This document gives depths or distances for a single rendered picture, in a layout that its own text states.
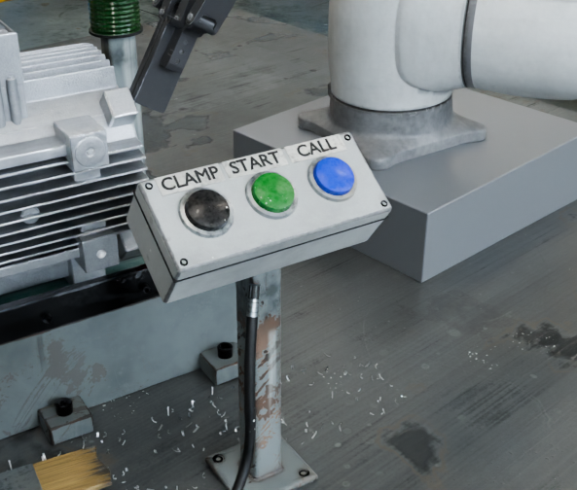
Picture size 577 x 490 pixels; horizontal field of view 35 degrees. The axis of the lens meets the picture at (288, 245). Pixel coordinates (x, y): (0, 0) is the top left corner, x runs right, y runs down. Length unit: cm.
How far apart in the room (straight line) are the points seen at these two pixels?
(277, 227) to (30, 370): 30
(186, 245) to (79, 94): 22
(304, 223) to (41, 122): 24
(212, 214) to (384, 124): 55
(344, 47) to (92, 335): 48
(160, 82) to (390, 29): 39
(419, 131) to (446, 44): 12
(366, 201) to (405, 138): 48
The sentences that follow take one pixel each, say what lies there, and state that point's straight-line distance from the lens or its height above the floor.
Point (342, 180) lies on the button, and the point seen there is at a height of 107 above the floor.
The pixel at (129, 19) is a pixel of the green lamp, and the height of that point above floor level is 105.
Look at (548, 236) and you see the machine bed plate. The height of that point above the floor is 80.
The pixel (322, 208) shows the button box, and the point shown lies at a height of 105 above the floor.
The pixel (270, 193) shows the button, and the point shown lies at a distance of 61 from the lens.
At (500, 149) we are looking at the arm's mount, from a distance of 116.
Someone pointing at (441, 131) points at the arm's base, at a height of 91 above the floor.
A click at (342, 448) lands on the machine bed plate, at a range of 81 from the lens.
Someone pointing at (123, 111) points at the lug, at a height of 108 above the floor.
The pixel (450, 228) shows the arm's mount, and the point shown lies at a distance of 104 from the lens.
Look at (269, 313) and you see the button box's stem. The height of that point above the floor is 96.
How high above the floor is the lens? 134
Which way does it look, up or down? 29 degrees down
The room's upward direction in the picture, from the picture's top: straight up
